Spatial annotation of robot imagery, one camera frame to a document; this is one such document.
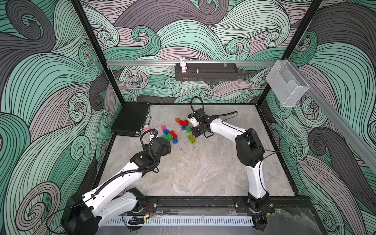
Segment green lego brick left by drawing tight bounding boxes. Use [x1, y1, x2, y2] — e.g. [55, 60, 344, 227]
[162, 133, 174, 141]

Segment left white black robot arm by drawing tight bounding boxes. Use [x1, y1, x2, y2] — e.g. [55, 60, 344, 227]
[61, 129, 171, 235]

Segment red lego brick back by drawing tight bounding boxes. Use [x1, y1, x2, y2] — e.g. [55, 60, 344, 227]
[178, 120, 190, 126]

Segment horizontal aluminium rail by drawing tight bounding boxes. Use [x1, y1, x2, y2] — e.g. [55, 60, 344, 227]
[106, 60, 276, 67]

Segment white pink bunny figurine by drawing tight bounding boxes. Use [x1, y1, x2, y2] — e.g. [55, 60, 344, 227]
[179, 57, 188, 73]

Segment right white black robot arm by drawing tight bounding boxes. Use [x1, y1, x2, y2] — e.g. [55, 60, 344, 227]
[188, 96, 275, 216]

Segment white slotted cable duct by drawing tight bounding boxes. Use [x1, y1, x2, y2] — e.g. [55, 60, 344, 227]
[104, 215, 254, 227]

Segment pink small toy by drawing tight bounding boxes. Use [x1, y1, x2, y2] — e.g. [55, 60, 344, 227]
[143, 125, 150, 133]

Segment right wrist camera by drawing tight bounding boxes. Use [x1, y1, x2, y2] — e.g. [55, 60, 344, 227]
[188, 113, 198, 127]

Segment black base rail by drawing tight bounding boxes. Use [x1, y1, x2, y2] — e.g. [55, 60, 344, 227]
[145, 196, 313, 214]

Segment black case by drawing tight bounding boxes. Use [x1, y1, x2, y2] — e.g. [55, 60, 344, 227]
[111, 102, 150, 137]

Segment lime long lego brick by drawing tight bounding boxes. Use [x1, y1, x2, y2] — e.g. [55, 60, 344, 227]
[187, 135, 196, 144]

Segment clear acrylic wall holder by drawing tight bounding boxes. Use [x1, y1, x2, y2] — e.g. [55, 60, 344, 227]
[266, 59, 310, 107]

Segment right wall aluminium rail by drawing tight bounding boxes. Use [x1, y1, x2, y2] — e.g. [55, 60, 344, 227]
[290, 62, 376, 171]

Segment black wall shelf tray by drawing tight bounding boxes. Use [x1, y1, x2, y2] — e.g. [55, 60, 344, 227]
[175, 62, 239, 83]

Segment red long lego brick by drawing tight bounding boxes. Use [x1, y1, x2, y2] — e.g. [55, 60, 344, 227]
[170, 131, 178, 139]

